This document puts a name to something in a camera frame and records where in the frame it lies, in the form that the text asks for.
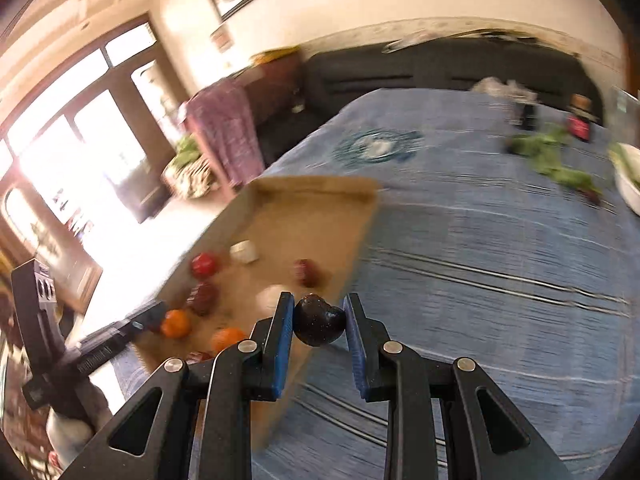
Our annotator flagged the cardboard box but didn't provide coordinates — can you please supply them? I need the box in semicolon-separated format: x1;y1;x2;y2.
127;175;379;453

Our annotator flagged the purple cloth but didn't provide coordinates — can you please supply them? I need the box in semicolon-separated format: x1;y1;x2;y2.
182;80;266;196

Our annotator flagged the dark framed window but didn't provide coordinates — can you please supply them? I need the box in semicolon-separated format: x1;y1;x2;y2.
0;20;201;281

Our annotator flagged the pink packet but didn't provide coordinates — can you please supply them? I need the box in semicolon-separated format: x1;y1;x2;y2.
567;110;593;141

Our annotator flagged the blue plaid bedsheet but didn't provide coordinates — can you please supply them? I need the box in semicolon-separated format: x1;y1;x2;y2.
112;87;636;480

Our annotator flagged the green leafy vegetable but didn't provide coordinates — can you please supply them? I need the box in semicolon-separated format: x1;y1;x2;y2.
510;127;596;191

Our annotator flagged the black headboard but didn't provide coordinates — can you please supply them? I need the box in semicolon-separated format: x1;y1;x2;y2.
255;42;603;171

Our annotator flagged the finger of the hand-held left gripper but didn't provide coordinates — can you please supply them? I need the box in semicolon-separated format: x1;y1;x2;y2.
127;301;167;335

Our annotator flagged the person's left hand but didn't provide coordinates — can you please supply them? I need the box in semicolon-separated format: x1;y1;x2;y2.
46;375;113;467

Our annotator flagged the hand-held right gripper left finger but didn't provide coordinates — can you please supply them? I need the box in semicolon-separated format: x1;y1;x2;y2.
60;291;296;480

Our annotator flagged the white plastic bowl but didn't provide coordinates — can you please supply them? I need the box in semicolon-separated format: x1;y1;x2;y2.
611;142;640;216

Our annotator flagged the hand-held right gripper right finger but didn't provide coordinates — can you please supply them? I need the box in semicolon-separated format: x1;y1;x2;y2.
343;292;571;480

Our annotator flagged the dark purple round fruit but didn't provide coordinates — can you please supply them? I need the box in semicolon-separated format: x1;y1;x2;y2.
293;294;347;347

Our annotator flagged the green striped cloth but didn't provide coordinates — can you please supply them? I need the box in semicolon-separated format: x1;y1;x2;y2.
162;135;221;198

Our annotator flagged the orange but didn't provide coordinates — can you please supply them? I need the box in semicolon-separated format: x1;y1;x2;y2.
160;309;193;338
211;327;249;356

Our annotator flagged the yellow cloth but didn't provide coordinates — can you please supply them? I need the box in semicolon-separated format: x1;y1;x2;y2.
252;46;301;66

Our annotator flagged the bok choy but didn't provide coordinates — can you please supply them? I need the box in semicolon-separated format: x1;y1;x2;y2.
609;142;640;186

